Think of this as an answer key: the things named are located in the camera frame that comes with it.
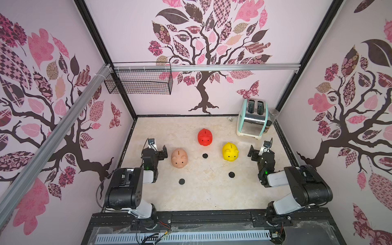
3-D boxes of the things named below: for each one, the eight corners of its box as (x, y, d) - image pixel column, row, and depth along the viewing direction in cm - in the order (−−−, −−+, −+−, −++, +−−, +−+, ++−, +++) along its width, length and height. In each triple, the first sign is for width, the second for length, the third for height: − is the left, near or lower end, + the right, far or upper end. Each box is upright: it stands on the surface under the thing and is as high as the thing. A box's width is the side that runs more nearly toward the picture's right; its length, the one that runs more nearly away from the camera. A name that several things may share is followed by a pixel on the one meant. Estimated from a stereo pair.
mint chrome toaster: (235, 136, 110) (240, 118, 95) (237, 115, 123) (242, 97, 109) (260, 140, 107) (269, 123, 93) (259, 119, 121) (267, 101, 106)
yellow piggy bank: (223, 163, 96) (225, 155, 88) (222, 150, 102) (223, 142, 95) (236, 163, 96) (239, 155, 88) (234, 150, 102) (237, 142, 95)
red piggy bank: (197, 148, 103) (197, 140, 96) (198, 136, 110) (197, 128, 102) (211, 148, 103) (212, 140, 96) (211, 136, 110) (211, 128, 102)
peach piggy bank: (172, 170, 93) (169, 163, 85) (174, 155, 99) (172, 148, 92) (187, 170, 93) (186, 163, 85) (188, 155, 99) (187, 148, 92)
